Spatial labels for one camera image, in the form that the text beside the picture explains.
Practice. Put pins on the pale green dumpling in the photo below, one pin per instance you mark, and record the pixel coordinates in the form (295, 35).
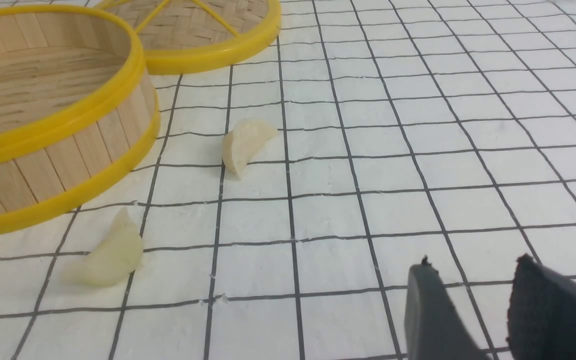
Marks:
(118, 255)

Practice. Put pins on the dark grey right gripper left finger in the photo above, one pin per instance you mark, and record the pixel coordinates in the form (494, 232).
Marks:
(433, 328)

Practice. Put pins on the woven bamboo steamer lid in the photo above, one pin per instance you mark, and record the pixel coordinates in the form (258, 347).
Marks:
(182, 37)

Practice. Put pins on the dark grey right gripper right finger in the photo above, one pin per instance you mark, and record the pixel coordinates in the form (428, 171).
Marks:
(541, 319)

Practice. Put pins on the bamboo steamer tray yellow rims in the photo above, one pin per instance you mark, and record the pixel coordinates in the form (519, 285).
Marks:
(78, 110)

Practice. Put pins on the white dumpling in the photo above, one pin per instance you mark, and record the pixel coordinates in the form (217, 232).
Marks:
(241, 144)

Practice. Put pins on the white grid tablecloth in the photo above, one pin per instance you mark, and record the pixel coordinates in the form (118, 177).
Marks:
(406, 128)

